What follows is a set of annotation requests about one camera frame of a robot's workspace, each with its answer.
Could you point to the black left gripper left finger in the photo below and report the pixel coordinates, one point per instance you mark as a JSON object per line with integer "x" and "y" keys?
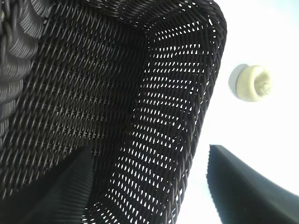
{"x": 46, "y": 198}

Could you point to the pale yellow round pastry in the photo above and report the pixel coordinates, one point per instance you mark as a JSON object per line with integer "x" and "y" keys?
{"x": 251, "y": 84}

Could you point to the dark brown woven basket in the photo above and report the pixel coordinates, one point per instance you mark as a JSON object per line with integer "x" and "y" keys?
{"x": 93, "y": 81}

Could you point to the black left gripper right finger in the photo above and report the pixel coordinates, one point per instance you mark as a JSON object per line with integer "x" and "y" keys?
{"x": 245, "y": 198}

